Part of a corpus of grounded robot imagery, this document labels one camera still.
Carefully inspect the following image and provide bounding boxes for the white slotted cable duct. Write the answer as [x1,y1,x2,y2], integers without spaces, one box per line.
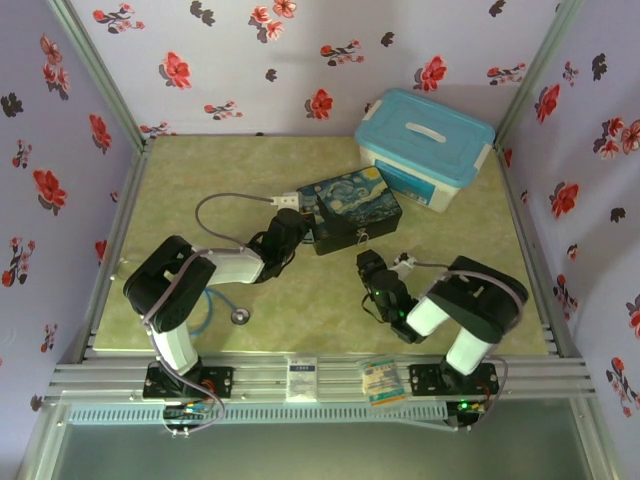
[67,402,449,426]

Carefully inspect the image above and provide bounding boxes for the aluminium corner post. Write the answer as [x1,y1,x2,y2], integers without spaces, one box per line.
[492,0,587,151]
[47,0,157,151]

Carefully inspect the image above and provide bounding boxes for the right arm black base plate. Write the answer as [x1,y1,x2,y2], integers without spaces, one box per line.
[408,363,500,397]

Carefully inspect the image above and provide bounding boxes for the green white paper packet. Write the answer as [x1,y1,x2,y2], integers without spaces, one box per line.
[360,356,409,409]

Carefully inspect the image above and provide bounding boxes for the starry night painted tin box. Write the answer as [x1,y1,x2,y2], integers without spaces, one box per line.
[295,167,404,257]

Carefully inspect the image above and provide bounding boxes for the aluminium front rail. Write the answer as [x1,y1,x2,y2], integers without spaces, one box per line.
[44,351,597,407]

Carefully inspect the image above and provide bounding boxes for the aluminium side rail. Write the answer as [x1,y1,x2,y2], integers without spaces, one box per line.
[74,144,154,364]
[493,144,584,359]

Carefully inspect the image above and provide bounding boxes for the white label card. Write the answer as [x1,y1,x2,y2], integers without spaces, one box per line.
[286,357,321,404]

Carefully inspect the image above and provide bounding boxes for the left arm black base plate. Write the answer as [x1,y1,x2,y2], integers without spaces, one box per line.
[143,366,235,402]

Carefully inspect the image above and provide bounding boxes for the blue lidded plastic storage box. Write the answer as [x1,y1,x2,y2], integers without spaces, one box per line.
[353,88,497,215]

